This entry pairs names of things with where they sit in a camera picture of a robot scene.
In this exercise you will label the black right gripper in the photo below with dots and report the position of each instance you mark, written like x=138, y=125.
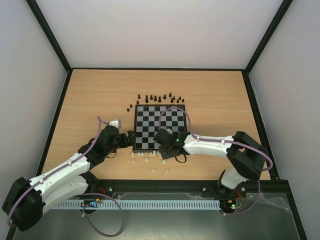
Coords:
x=162, y=137

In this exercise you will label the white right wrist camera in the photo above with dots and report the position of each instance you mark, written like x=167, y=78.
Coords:
x=169, y=131

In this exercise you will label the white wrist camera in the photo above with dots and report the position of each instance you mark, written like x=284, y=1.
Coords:
x=169, y=131
x=116, y=123

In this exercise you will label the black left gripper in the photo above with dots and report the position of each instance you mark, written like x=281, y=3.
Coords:
x=132, y=139

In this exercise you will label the black white chessboard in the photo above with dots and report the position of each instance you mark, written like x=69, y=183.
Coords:
x=149, y=118

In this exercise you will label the black frame post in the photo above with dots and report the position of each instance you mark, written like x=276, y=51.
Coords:
x=38, y=14
x=276, y=20

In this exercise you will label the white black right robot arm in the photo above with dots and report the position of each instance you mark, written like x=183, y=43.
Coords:
x=247, y=156

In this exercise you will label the black frame post right rear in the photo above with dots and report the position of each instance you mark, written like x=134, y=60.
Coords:
x=276, y=20

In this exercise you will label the white slotted cable duct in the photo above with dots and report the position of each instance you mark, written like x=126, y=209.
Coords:
x=74, y=204

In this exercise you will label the black frame post left rear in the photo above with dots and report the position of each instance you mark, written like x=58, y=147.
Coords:
x=38, y=14

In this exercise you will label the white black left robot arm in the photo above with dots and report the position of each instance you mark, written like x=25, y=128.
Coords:
x=29, y=199

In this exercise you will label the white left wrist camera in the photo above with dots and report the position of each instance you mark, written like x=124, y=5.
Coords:
x=116, y=123

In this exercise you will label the black chess piece row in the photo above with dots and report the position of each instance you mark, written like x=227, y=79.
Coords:
x=167, y=97

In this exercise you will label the black front frame rail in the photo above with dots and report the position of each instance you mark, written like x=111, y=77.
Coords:
x=206, y=188

